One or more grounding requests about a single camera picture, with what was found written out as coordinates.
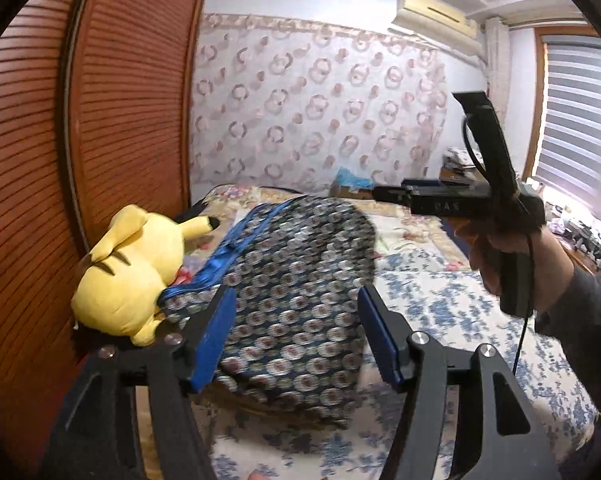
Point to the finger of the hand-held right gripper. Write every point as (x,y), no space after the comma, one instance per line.
(390,194)

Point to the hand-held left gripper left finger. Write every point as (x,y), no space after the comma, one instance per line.
(210,345)

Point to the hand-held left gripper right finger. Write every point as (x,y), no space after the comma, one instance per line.
(380,340)

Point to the navy patterned satin shirt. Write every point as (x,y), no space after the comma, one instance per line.
(290,310)

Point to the person's right forearm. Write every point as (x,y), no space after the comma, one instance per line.
(585,320)

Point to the person's right hand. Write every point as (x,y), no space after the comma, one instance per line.
(550,270)

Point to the blue cloth bundle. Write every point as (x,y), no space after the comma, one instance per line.
(353,178)

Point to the pink floral bed blanket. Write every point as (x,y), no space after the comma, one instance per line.
(420,235)

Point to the patterned folded cloth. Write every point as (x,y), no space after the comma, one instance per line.
(458,155)

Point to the blue floral white quilt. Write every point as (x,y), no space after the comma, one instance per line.
(430,290)

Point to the yellow plush toy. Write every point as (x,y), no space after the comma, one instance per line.
(125,280)

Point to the circle patterned sheer curtain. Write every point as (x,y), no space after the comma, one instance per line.
(305,110)

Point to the black tripod gadget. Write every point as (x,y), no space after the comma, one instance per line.
(592,242)

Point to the striped window blind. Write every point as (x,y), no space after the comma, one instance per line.
(580,135)

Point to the wooden sideboard cabinet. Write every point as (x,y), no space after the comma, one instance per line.
(587,260)

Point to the tied beige drape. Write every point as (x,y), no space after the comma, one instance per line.
(497,60)

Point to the wooden louvered wardrobe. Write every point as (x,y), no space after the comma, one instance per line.
(130,110)

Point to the wooden window frame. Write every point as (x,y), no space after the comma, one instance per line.
(540,110)

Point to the white wall air conditioner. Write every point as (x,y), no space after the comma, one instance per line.
(430,7)

